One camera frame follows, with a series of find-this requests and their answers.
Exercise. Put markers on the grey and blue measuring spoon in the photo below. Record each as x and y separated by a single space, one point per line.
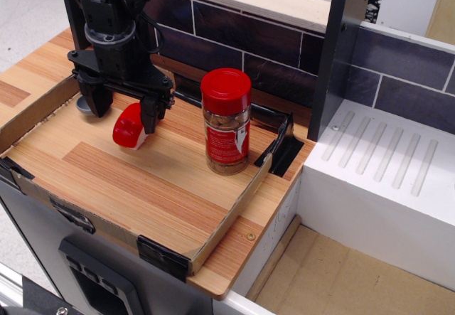
83 107

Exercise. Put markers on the red and white toy sushi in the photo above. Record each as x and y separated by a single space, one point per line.
128 130

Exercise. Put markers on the red-lidded basil spice bottle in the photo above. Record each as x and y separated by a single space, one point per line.
226 106

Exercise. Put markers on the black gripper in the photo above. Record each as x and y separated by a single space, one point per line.
127 69

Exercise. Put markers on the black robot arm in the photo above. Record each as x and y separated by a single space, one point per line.
116 22

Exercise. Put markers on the cardboard fence with black tape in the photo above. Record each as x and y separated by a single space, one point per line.
163 191

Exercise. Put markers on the grey oven control panel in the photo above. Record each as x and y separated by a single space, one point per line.
105 290

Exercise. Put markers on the white toy sink drainboard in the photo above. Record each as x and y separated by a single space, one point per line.
384 185

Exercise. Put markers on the dark grey vertical post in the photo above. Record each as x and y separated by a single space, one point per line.
337 54

